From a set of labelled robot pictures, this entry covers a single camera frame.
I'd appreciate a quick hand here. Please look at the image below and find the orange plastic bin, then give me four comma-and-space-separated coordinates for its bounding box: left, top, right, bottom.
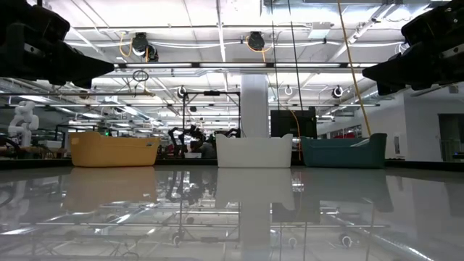
68, 130, 161, 167

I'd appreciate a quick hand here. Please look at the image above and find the silver ventilation duct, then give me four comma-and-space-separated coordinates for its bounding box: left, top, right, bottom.
357, 85, 385, 104

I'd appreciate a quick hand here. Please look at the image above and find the black hanging cable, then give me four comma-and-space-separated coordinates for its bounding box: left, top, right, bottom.
270, 0, 281, 109
288, 0, 305, 112

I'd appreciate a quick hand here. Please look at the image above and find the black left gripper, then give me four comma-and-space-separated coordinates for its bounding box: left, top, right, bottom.
0, 0, 115, 90

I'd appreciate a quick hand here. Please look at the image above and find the long ceiling light strip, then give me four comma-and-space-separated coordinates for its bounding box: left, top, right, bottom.
114, 62, 378, 70

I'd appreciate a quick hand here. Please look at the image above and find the black background station frame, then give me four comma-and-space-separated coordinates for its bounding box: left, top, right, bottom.
180, 90, 242, 153

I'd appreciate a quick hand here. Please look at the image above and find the person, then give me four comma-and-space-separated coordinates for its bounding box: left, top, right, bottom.
190, 139, 218, 160

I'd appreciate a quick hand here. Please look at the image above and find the black monitor screen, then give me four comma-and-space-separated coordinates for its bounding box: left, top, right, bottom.
270, 109, 318, 138

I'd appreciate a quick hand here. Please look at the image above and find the teal plastic bin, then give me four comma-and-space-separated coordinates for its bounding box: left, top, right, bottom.
300, 133, 388, 169

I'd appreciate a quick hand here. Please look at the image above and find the white plastic bin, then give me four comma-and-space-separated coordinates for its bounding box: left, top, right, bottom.
215, 133, 294, 168

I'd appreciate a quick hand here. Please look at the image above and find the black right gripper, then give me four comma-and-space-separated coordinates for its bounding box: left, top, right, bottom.
362, 0, 464, 96

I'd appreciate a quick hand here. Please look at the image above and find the yellow hanging cable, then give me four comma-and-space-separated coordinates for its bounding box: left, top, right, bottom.
336, 0, 373, 138

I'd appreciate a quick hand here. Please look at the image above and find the white building column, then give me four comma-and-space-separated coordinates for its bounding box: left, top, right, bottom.
241, 74, 270, 138

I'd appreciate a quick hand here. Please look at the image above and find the white robot figure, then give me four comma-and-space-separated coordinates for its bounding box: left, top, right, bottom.
7, 100, 40, 148

